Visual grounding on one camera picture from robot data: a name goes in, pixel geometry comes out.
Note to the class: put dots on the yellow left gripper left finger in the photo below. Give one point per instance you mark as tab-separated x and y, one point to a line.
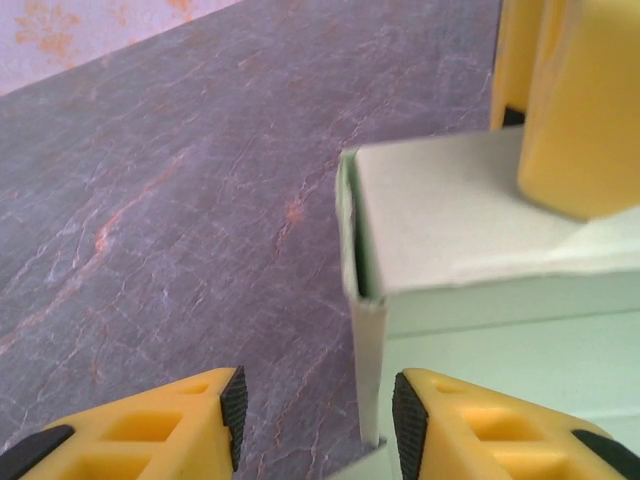
125	440

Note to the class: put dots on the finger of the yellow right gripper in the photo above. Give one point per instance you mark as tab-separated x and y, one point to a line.
585	110
515	60

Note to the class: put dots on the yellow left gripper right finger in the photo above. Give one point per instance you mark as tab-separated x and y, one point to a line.
500	440

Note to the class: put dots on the light green paper box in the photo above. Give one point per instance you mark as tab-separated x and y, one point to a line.
475	250

